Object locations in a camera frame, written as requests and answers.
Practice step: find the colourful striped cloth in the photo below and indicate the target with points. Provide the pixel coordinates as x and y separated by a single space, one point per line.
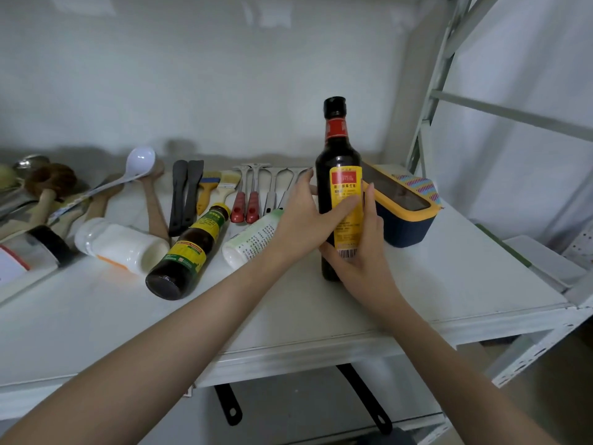
421 186

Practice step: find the metal ladle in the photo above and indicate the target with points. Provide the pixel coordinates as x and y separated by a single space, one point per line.
30 163

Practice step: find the white bottle green print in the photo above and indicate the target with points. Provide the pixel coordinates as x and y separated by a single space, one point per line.
252 238

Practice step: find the light wooden spatula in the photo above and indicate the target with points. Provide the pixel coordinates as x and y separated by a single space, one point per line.
154 208

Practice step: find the white plastic bottle orange label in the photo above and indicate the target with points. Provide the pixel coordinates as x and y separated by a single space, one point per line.
125 245

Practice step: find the person's right forearm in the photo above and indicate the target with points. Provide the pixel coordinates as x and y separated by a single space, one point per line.
444 375

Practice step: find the person's left forearm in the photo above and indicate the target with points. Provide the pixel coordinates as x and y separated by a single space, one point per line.
153 356

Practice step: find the person's right hand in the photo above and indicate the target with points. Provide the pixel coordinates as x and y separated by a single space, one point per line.
366 273

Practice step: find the person's left hand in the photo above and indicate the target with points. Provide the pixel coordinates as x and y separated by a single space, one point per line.
296 227

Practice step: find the person's right thumb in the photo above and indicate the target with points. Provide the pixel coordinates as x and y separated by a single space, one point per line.
369 210

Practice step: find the white metal shelving rack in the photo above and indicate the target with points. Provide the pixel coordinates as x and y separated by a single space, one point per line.
509 113

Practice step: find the brown wooden spoon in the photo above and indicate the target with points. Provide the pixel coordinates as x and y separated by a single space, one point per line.
48 180

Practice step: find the metal peeler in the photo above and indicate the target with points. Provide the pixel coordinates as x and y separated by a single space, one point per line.
270 194
289 187

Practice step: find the bottle black cap white label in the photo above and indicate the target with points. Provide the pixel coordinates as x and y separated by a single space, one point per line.
32 257

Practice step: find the person's left thumb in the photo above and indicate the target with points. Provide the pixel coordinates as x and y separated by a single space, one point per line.
342 210

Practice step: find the blue yellow box dark lid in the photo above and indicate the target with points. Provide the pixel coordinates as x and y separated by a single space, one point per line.
403 217

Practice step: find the black spatula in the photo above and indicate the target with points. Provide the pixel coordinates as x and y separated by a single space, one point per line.
192 189
178 199

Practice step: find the white board green edge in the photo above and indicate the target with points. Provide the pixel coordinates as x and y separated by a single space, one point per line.
542 259

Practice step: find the dark sauce bottle red neck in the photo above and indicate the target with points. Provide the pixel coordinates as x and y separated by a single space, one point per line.
338 152

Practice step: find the dark bottle yellow green label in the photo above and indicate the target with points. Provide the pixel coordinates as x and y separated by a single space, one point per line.
190 252

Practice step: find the white plastic ladle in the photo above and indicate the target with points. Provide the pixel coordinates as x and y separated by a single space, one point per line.
139 163

